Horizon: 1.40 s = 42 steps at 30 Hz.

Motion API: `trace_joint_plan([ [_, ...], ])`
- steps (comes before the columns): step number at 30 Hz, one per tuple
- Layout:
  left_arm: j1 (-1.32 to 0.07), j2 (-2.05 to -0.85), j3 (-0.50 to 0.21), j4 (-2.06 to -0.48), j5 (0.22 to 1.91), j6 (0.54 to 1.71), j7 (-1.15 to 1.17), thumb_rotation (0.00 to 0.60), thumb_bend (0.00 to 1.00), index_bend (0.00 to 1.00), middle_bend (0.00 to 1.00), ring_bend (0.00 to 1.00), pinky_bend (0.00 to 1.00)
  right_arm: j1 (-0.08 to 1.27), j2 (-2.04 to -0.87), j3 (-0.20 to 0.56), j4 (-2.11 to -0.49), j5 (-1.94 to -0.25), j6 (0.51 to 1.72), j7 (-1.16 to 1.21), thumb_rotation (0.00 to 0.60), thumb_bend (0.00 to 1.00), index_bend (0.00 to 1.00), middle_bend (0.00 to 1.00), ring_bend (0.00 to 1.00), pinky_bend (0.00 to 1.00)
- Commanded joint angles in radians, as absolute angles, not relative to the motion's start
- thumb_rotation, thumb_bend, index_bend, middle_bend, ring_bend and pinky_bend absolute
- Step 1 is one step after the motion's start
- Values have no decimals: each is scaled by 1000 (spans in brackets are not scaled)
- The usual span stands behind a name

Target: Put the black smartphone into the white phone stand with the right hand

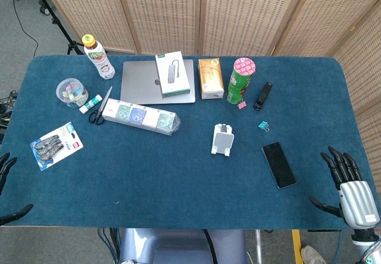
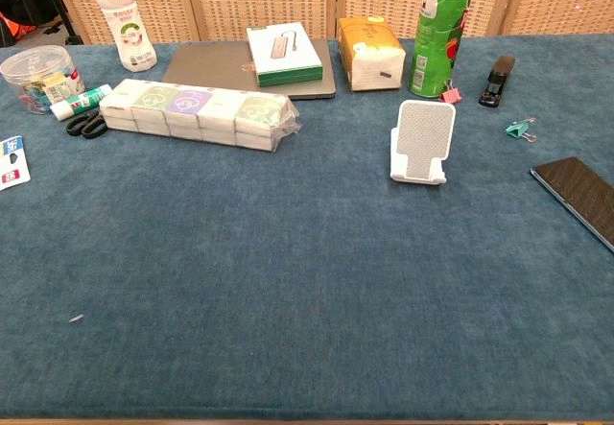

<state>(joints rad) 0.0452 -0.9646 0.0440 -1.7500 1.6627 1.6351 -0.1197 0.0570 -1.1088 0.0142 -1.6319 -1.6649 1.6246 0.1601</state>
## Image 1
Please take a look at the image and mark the grey laptop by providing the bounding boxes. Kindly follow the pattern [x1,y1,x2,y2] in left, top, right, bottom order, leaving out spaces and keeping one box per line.
[120,59,196,104]

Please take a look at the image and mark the clear jar of clips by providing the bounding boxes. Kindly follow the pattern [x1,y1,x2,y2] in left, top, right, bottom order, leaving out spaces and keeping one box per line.
[55,77,89,109]

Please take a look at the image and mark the blister pack of clips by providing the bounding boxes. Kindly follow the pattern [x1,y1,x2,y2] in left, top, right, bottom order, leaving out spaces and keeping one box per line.
[30,122,84,172]

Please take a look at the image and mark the wrapped pocket tissue multipack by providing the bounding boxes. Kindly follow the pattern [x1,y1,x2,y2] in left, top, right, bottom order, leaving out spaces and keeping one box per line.
[101,98,182,136]

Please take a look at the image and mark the black stapler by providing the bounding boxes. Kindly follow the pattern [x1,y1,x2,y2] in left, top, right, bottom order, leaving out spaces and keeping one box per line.
[252,82,273,111]

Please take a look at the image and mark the blue cable bundle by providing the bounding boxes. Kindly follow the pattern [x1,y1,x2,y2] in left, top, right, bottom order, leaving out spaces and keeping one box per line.
[97,227,120,264]

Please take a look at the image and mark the black smartphone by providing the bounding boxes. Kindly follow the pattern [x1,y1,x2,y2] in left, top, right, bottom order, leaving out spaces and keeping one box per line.
[261,141,298,190]

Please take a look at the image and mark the blue-grey robot torso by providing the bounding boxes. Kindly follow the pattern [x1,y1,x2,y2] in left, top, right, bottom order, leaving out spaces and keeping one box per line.
[118,228,248,264]

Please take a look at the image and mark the white green adapter box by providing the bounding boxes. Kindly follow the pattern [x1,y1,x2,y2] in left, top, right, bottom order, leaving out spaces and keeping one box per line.
[154,51,191,98]

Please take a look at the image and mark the black floor cable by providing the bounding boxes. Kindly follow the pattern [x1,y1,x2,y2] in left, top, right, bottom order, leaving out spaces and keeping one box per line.
[13,0,39,58]

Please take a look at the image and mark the green chips can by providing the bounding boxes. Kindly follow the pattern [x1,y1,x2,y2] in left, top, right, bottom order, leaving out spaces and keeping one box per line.
[226,57,257,105]

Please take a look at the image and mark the white shoe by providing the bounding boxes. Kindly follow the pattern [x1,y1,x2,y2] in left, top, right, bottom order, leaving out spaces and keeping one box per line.
[300,245,327,264]

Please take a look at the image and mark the metal table leg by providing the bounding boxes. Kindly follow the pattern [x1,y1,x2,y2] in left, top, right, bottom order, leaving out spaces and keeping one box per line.
[255,229,263,264]

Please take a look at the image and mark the blue table mat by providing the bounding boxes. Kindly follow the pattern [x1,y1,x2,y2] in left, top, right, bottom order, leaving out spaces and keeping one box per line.
[0,55,381,231]

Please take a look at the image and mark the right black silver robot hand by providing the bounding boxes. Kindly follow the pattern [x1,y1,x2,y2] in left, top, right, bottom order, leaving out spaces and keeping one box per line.
[308,146,381,229]

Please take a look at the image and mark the golden tissue pack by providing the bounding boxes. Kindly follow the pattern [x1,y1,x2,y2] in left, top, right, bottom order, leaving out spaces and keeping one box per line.
[198,57,224,100]

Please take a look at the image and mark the white phone stand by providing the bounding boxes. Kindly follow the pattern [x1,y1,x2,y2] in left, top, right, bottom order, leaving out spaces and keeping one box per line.
[211,123,235,157]

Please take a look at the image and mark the drink bottle yellow cap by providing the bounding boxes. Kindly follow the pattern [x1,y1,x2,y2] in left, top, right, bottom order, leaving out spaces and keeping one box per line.
[82,34,116,80]

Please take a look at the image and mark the white green glue stick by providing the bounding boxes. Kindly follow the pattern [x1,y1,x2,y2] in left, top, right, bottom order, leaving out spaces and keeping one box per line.
[79,94,103,114]

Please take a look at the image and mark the black handled scissors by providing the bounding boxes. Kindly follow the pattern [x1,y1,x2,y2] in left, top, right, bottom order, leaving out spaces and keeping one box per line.
[88,86,113,125]

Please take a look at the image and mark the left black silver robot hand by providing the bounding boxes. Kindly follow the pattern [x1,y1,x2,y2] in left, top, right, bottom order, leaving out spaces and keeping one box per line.
[0,152,34,226]

